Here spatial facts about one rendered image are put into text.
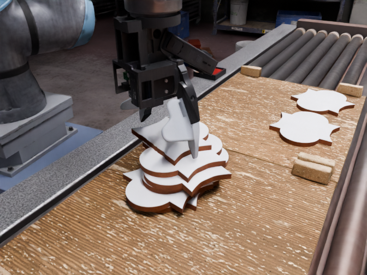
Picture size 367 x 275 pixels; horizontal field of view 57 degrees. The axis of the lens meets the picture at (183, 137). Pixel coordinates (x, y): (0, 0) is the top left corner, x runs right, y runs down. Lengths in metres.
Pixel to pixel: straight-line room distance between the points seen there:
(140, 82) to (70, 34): 0.35
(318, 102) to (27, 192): 0.65
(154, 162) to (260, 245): 0.19
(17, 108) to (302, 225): 0.56
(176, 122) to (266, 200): 0.18
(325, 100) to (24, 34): 0.67
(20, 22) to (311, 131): 0.60
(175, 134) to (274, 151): 0.24
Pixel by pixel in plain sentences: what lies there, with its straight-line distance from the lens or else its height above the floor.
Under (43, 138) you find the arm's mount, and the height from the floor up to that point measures 0.91.
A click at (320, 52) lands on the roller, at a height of 0.92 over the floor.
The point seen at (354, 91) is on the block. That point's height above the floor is 0.95.
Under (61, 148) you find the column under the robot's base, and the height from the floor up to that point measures 0.87.
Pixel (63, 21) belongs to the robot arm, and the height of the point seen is 1.14.
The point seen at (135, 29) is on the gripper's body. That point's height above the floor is 1.18.
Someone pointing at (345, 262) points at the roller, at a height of 0.92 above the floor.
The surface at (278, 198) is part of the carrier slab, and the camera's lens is 0.54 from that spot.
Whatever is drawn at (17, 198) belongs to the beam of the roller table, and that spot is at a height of 0.91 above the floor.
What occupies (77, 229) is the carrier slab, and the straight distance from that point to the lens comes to 0.50.
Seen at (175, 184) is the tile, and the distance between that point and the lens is 0.48.
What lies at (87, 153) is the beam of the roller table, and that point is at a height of 0.91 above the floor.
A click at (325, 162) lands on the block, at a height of 0.96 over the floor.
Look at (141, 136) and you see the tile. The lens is 0.56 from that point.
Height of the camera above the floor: 1.28
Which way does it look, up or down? 30 degrees down
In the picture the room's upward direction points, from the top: straight up
